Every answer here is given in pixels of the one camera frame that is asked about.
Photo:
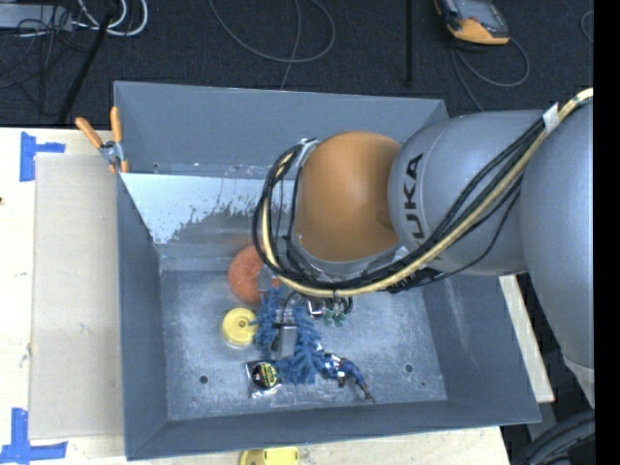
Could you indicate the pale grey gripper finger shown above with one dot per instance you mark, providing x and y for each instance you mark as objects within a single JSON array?
[{"x": 288, "y": 341}]

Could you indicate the blue shaggy cloth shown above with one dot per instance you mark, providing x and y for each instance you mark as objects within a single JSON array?
[{"x": 305, "y": 356}]

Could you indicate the black and yellow packet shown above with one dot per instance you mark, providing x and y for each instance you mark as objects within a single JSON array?
[{"x": 263, "y": 375}]

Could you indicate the blue and red toy figure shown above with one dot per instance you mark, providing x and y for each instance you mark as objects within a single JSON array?
[{"x": 345, "y": 368}]

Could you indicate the grey metal bin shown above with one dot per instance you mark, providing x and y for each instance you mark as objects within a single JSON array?
[{"x": 203, "y": 337}]

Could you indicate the pale wood flat board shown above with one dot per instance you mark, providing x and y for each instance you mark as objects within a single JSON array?
[{"x": 72, "y": 284}]

